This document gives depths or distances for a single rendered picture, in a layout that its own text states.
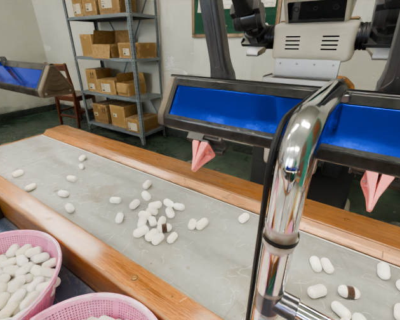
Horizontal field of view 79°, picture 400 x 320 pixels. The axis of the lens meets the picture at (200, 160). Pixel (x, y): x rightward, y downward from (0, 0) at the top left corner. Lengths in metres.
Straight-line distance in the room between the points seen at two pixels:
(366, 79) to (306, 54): 1.45
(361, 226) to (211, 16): 0.62
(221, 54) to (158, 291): 0.56
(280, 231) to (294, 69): 0.88
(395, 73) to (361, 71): 1.79
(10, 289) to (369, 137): 0.62
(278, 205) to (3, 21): 5.11
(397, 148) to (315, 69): 0.74
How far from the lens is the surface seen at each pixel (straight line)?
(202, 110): 0.34
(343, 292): 0.55
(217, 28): 0.69
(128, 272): 0.52
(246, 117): 0.31
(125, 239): 0.62
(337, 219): 0.70
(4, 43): 5.14
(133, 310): 0.49
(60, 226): 0.68
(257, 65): 2.59
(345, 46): 1.01
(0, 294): 0.62
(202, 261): 0.55
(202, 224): 0.61
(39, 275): 0.62
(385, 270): 0.62
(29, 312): 0.54
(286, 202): 0.16
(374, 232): 0.70
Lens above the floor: 1.16
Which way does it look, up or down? 26 degrees down
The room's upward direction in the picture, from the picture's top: straight up
